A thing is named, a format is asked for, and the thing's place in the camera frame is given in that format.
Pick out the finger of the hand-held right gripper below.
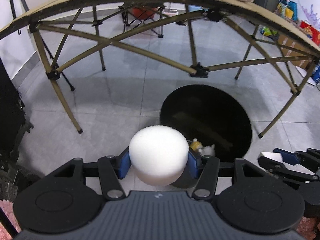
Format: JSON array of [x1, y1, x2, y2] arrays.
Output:
[[273, 148, 320, 173], [258, 156, 317, 183]]

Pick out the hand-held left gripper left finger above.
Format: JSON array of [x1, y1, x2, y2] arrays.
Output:
[[49, 152, 131, 201]]

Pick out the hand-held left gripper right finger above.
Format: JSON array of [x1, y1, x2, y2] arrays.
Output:
[[187, 147, 268, 201]]

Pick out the white plush toy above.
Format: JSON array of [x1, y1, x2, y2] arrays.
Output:
[[199, 145, 216, 156]]

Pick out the white round sponge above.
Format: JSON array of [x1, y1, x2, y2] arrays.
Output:
[[129, 125, 189, 187]]

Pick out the black trash bin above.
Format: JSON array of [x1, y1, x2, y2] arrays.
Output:
[[160, 85, 252, 189]]

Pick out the person's pink fluffy right leg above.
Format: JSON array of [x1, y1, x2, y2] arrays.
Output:
[[297, 217, 320, 240]]

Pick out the person's pink fluffy leg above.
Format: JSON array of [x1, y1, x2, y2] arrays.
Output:
[[0, 200, 20, 238], [297, 217, 320, 240]]

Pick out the white flat box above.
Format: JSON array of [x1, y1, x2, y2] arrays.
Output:
[[295, 66, 315, 85]]

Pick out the blue white packet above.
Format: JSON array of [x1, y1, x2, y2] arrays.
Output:
[[312, 64, 320, 85]]

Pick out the black tripod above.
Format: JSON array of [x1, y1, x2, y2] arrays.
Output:
[[7, 0, 75, 92]]

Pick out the large cardboard box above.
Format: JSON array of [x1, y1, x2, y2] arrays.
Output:
[[277, 34, 315, 69]]

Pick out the red gift box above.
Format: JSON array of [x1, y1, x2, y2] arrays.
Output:
[[299, 21, 320, 45]]

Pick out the green snack bag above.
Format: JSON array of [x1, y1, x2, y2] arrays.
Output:
[[260, 26, 278, 37]]

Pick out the person's pink fluffy left leg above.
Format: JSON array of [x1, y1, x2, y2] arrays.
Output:
[[0, 200, 20, 238]]

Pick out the black fabric case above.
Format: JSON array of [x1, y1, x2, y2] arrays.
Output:
[[0, 57, 42, 200]]

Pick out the black folding chair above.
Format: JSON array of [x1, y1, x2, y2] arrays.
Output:
[[122, 2, 167, 38]]

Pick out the blue gift bag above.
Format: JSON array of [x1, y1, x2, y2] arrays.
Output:
[[287, 1, 298, 22]]

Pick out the teal yellow gift bag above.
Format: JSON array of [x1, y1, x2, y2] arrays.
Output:
[[276, 0, 290, 18]]

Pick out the tan folding table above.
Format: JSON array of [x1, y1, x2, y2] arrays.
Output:
[[0, 0, 320, 139]]

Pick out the purple wall decoration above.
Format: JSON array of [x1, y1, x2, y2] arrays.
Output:
[[301, 4, 320, 30]]

